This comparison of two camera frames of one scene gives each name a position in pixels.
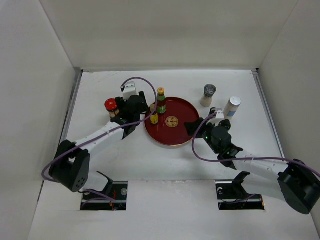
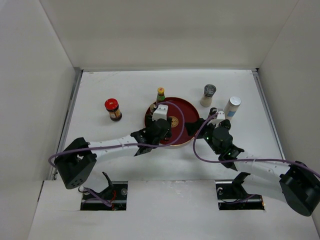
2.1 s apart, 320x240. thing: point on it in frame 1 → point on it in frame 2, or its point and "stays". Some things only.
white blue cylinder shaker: x=231 y=107 stays
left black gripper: x=122 y=104 → x=166 y=135
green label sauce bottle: x=161 y=101 stays
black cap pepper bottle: x=225 y=123 stays
